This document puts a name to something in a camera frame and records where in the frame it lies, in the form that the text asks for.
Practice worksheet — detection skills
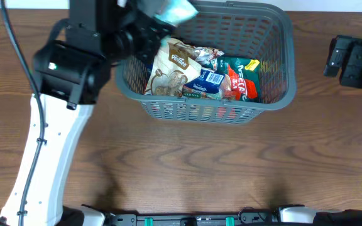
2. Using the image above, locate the small teal sachet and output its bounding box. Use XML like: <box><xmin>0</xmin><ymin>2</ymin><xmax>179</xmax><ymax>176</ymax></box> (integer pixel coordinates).
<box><xmin>155</xmin><ymin>0</ymin><xmax>198</xmax><ymax>27</ymax></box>

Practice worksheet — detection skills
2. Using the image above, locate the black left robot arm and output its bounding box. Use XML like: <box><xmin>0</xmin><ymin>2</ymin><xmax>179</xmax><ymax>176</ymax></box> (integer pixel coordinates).
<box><xmin>0</xmin><ymin>1</ymin><xmax>173</xmax><ymax>225</ymax></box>

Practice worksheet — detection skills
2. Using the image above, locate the plain beige paper pouch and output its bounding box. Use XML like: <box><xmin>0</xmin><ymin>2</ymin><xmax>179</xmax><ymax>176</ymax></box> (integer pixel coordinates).
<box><xmin>175</xmin><ymin>42</ymin><xmax>224</xmax><ymax>71</ymax></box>

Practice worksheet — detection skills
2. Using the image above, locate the dark grey plastic basket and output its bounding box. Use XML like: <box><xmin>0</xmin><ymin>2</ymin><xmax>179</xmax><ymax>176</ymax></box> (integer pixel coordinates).
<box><xmin>115</xmin><ymin>1</ymin><xmax>297</xmax><ymax>124</ymax></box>

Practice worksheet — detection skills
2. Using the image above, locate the tissue pocket pack bundle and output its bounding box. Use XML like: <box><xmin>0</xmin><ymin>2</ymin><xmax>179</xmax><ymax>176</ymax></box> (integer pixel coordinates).
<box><xmin>185</xmin><ymin>68</ymin><xmax>226</xmax><ymax>88</ymax></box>

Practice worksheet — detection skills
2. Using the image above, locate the green instant coffee bag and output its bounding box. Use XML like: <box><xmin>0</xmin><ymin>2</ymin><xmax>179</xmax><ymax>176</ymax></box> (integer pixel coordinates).
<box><xmin>216</xmin><ymin>56</ymin><xmax>260</xmax><ymax>102</ymax></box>

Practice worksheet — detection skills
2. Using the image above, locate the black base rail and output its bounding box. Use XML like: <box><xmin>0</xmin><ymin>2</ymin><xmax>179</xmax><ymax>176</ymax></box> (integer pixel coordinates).
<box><xmin>80</xmin><ymin>205</ymin><xmax>362</xmax><ymax>226</ymax></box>

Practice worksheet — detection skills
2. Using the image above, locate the orange spaghetti packet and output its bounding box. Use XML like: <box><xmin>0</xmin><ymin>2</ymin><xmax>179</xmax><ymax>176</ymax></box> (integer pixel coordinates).
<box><xmin>143</xmin><ymin>83</ymin><xmax>241</xmax><ymax>101</ymax></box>

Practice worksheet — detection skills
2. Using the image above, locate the beige brown foil pouch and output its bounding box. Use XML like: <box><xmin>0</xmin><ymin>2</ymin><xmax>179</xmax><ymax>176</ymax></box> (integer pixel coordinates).
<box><xmin>145</xmin><ymin>38</ymin><xmax>202</xmax><ymax>97</ymax></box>

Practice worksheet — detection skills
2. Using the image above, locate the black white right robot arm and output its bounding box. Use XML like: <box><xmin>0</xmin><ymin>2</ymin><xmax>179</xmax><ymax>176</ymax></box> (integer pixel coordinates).
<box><xmin>275</xmin><ymin>35</ymin><xmax>362</xmax><ymax>226</ymax></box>

